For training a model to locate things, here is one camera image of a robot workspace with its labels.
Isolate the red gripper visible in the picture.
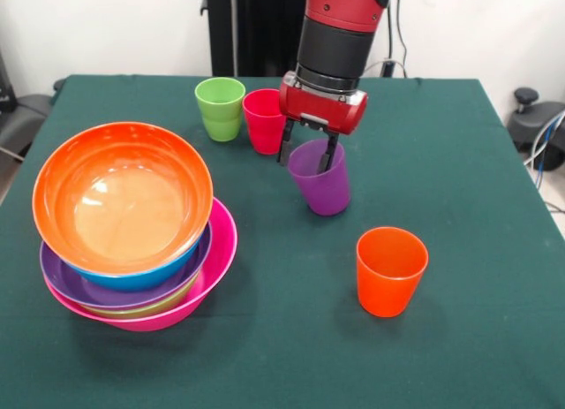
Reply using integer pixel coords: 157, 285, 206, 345
276, 71, 369, 176

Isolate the purple cup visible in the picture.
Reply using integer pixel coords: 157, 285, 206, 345
287, 139, 352, 217

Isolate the pink bowl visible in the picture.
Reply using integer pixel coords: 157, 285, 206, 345
42, 196, 239, 332

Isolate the orange bowl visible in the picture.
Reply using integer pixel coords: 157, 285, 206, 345
32, 121, 215, 276

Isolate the blue bowl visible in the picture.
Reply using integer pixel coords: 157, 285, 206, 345
56, 225, 208, 293

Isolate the green bowl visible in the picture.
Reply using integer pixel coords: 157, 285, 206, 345
81, 271, 204, 320

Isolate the purple bowl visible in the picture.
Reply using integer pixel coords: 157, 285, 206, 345
39, 223, 214, 311

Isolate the red cup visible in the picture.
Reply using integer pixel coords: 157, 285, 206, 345
242, 88, 288, 155

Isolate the green cup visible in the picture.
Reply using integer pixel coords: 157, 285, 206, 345
194, 76, 246, 121
201, 112, 244, 142

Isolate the orange cup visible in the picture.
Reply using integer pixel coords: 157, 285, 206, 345
355, 225, 430, 319

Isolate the dark green tablecloth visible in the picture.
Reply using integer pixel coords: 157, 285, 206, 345
0, 74, 565, 409

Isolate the black equipment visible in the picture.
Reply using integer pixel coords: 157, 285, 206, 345
0, 50, 57, 163

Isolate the black cable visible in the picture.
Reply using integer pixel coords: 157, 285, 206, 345
394, 0, 409, 79
387, 2, 395, 64

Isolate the grey cable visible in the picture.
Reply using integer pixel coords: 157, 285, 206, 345
524, 110, 565, 167

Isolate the blue cable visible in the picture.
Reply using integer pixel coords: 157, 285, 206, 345
534, 111, 560, 176

